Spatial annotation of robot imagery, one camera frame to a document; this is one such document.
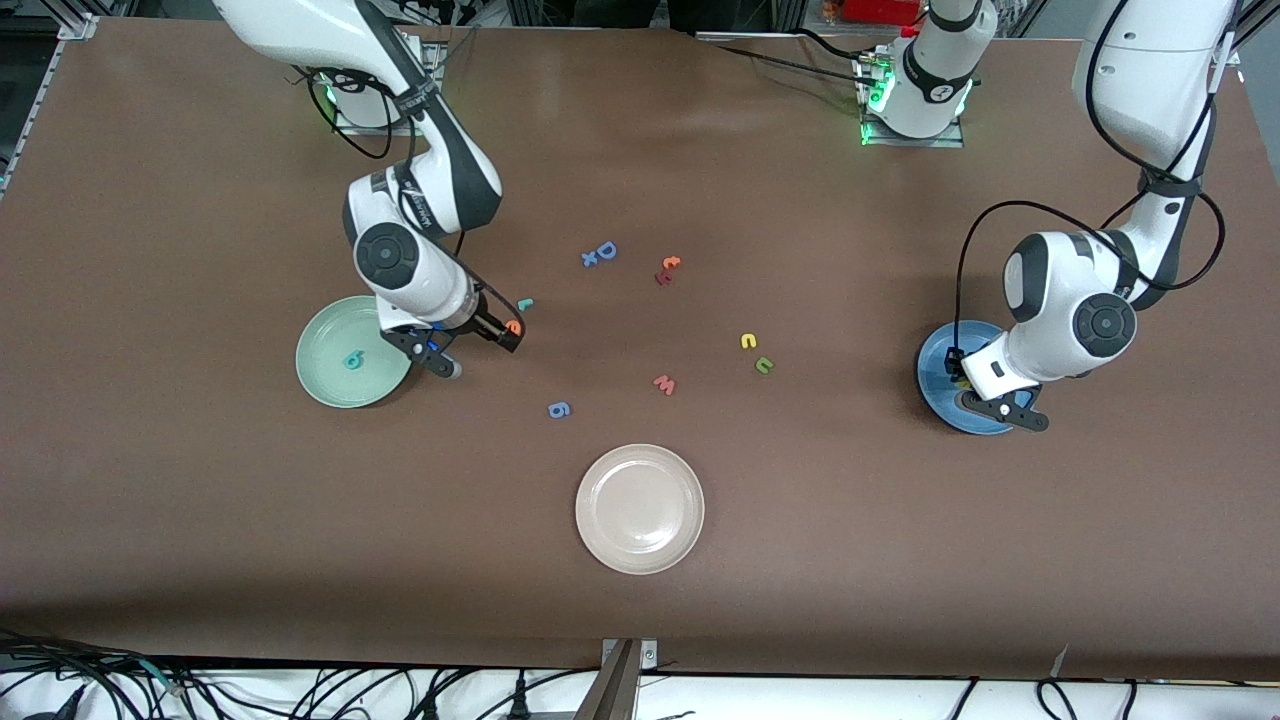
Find blue plate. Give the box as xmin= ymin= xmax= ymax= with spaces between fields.
xmin=917 ymin=320 xmax=1039 ymax=435

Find mint green plate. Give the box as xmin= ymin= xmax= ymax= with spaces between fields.
xmin=295 ymin=295 xmax=416 ymax=409

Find beige plate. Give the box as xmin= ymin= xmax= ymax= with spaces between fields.
xmin=575 ymin=444 xmax=706 ymax=576

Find red box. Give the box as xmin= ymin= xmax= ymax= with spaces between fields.
xmin=840 ymin=0 xmax=926 ymax=26

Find grey metal beam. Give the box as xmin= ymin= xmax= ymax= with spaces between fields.
xmin=573 ymin=640 xmax=641 ymax=720

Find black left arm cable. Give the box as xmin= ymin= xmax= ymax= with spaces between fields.
xmin=945 ymin=0 xmax=1227 ymax=393

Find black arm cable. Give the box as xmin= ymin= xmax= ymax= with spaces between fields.
xmin=945 ymin=0 xmax=1227 ymax=393
xmin=295 ymin=65 xmax=524 ymax=354

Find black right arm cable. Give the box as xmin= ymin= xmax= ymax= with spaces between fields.
xmin=295 ymin=65 xmax=524 ymax=354

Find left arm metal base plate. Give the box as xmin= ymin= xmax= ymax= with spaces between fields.
xmin=855 ymin=50 xmax=966 ymax=149

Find black power cable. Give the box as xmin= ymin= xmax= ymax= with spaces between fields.
xmin=695 ymin=28 xmax=881 ymax=81

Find small metal table bracket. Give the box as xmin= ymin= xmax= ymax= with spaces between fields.
xmin=601 ymin=638 xmax=659 ymax=671

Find black floor cable bundle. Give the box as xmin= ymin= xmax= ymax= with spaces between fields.
xmin=0 ymin=625 xmax=216 ymax=720

